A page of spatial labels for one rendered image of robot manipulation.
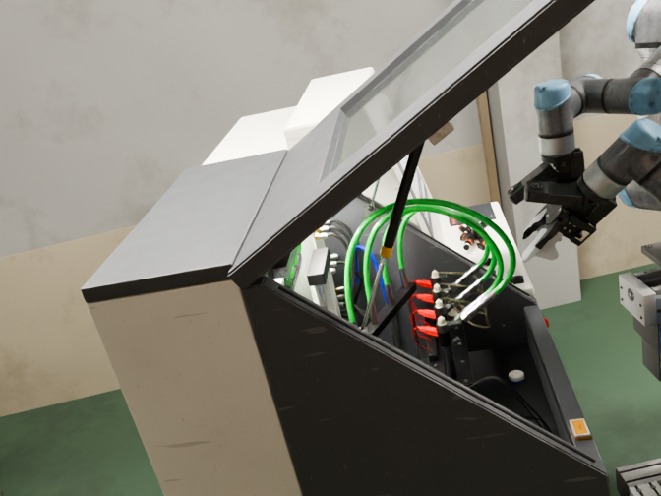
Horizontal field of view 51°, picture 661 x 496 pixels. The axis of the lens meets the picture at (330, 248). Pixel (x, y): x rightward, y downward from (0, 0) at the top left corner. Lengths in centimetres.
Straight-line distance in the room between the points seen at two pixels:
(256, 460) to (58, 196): 251
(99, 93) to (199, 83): 47
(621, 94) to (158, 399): 110
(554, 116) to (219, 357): 85
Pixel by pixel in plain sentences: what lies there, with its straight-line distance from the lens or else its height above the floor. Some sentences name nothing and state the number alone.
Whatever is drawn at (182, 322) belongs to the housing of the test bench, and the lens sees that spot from 125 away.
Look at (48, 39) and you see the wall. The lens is 353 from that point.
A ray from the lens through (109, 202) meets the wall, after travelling 363.
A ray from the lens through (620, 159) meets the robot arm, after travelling 138.
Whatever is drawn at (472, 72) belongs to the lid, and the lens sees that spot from 103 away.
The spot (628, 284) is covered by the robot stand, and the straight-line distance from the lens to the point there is 196.
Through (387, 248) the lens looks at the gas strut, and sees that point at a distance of 115.
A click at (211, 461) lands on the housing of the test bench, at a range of 142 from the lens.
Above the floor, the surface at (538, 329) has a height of 95.
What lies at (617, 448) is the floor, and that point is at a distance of 295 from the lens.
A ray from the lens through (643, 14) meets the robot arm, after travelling 193.
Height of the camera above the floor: 193
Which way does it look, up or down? 23 degrees down
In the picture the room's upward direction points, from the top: 13 degrees counter-clockwise
